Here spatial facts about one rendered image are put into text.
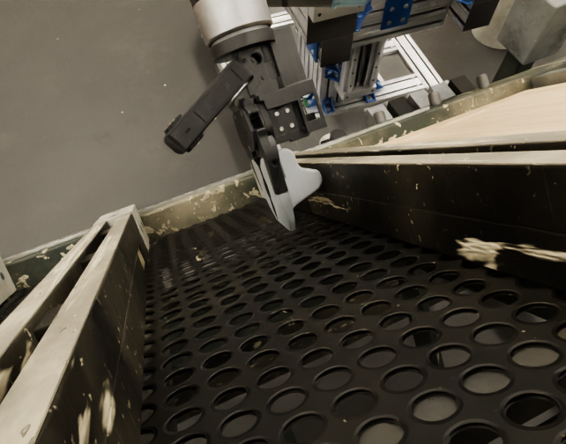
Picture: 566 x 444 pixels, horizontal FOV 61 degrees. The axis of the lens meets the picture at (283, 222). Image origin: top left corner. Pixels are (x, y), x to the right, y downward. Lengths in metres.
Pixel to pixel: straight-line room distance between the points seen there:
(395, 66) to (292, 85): 1.73
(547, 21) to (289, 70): 0.98
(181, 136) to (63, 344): 0.31
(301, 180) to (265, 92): 0.10
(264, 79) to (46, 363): 0.38
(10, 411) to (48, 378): 0.02
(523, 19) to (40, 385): 1.40
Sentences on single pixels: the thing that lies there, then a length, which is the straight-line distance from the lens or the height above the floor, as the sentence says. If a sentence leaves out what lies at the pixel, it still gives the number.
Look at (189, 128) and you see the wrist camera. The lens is 0.50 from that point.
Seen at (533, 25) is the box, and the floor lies 0.86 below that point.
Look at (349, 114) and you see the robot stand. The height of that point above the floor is 0.21.
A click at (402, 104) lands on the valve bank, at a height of 0.77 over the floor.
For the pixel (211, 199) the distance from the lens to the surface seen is 0.91.
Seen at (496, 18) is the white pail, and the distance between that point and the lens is 2.70.
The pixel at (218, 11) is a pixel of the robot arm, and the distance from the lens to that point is 0.51.
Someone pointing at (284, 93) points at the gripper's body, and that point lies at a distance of 0.50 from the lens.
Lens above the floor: 1.65
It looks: 60 degrees down
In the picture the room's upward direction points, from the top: straight up
